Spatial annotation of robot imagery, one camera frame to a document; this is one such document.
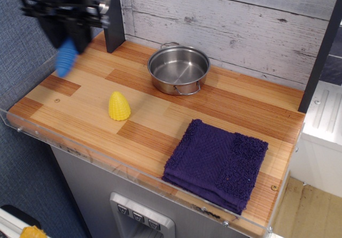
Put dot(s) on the dark cabinet post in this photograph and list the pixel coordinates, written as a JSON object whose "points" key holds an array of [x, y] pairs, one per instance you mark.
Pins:
{"points": [[322, 55], [114, 33]]}

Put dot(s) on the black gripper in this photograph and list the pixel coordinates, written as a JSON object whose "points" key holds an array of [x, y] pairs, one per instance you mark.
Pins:
{"points": [[91, 13]]}

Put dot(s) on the folded purple cloth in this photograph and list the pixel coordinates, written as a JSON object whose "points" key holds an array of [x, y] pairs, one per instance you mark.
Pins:
{"points": [[218, 166]]}

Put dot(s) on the blue handled metal fork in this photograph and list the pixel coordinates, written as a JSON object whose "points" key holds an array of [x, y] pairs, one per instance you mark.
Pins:
{"points": [[66, 57]]}

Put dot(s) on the dark left cabinet post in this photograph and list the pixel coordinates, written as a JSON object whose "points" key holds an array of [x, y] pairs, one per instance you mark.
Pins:
{"points": [[114, 33]]}

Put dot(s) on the yellow object bottom left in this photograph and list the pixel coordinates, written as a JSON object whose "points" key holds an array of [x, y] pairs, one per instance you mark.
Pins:
{"points": [[32, 232]]}

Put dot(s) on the dark right cabinet post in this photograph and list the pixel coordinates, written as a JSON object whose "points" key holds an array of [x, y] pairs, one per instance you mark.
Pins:
{"points": [[322, 55]]}

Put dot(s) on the silver dispenser button panel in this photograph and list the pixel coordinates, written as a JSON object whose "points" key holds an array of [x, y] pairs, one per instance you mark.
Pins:
{"points": [[135, 220]]}

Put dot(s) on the clear acrylic table guard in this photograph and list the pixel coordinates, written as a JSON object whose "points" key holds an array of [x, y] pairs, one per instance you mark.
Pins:
{"points": [[128, 157]]}

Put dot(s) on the stainless steel pot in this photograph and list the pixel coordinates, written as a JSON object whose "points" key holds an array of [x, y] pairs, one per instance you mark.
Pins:
{"points": [[178, 70]]}

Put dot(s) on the yellow plastic corn cob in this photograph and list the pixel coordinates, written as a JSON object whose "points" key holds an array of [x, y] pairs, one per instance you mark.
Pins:
{"points": [[118, 107]]}

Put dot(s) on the white toy sink drainboard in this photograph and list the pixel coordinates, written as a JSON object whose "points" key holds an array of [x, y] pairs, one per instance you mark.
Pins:
{"points": [[323, 117]]}

